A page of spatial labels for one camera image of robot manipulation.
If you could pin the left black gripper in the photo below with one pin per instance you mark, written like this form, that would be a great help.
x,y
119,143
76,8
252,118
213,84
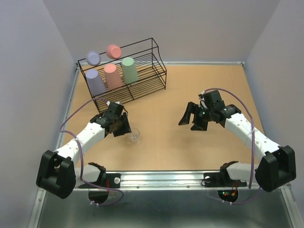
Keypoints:
x,y
126,128

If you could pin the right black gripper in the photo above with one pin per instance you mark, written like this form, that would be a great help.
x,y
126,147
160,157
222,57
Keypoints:
x,y
193,108

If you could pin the clear glass cup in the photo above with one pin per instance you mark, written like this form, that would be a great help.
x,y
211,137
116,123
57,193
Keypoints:
x,y
134,135

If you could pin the tall pink cup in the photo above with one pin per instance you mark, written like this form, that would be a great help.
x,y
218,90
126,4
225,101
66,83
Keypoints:
x,y
112,77

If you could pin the tall purple cup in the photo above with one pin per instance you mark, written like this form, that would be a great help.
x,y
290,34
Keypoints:
x,y
95,82

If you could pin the tall green cup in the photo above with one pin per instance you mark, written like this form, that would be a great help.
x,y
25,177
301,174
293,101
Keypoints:
x,y
130,74

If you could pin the short purple cup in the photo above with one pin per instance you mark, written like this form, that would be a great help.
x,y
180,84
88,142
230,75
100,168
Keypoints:
x,y
93,58

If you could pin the short red cup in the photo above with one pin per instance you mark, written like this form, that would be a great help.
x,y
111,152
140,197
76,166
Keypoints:
x,y
113,51

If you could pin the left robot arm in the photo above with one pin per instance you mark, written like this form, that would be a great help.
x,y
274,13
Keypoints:
x,y
61,171

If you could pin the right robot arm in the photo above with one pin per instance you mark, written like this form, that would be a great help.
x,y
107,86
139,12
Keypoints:
x,y
271,166

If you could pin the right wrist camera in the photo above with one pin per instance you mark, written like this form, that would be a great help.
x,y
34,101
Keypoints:
x,y
202,100

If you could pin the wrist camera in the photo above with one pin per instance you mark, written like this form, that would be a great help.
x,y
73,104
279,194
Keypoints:
x,y
202,100
117,102

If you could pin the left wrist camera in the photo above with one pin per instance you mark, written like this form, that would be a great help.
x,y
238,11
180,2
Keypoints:
x,y
117,102

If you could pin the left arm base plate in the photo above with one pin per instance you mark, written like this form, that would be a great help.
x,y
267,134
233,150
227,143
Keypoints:
x,y
111,181

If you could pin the black wire dish rack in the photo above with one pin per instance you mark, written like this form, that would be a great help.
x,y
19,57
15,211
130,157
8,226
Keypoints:
x,y
150,68

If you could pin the aluminium mounting rail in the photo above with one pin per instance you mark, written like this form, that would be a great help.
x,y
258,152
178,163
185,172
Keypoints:
x,y
138,180

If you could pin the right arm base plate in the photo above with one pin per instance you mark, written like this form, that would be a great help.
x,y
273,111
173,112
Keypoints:
x,y
216,180

